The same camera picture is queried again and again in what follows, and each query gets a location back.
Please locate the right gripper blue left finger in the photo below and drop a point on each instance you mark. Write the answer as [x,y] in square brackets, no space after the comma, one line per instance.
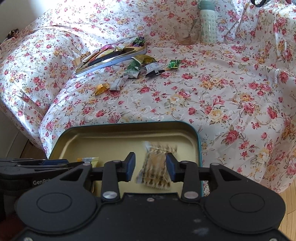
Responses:
[128,166]

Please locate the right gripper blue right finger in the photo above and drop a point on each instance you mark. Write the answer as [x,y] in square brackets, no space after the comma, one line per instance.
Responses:
[173,168]

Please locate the leopard pattern candy packet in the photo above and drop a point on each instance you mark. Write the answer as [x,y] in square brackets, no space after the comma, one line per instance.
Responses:
[154,172]

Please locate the grey hawthorn strip packet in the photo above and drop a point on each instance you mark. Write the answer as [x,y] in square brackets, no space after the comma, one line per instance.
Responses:
[117,84]

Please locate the green Suibianguo packet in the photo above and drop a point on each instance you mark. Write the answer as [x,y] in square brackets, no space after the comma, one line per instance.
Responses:
[133,69]

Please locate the white black text packet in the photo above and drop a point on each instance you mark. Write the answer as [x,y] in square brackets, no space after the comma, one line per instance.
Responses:
[153,69]

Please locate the green foil candy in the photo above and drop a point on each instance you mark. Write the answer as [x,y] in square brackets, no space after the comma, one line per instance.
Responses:
[174,64]

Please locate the yellow olive snack packet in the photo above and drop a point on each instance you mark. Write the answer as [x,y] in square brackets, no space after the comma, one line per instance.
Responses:
[144,59]

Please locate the snack-filled tin lid tray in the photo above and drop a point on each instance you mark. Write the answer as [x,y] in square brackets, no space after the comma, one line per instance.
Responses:
[109,55]

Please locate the floral sofa cover cloth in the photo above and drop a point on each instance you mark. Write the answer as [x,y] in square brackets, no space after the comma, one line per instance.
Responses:
[239,96]

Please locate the metal spoon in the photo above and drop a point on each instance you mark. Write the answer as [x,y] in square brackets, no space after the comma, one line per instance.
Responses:
[192,26]

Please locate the clear glass cup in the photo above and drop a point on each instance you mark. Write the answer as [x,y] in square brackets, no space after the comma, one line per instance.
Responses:
[181,32]

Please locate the mint green thermos bottle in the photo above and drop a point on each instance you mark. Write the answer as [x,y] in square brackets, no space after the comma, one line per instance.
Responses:
[208,22]

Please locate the thin metal stick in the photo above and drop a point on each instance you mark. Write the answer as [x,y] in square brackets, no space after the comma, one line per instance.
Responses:
[233,15]

